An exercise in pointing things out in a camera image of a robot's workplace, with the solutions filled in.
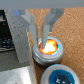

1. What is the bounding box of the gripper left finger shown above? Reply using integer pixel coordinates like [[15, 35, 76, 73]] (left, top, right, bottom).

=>
[[17, 8, 40, 48]]

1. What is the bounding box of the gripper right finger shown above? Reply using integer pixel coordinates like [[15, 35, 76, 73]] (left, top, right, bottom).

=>
[[40, 8, 65, 44]]

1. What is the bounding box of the blue button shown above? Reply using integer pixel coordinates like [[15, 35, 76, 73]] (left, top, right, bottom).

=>
[[40, 63, 81, 84]]

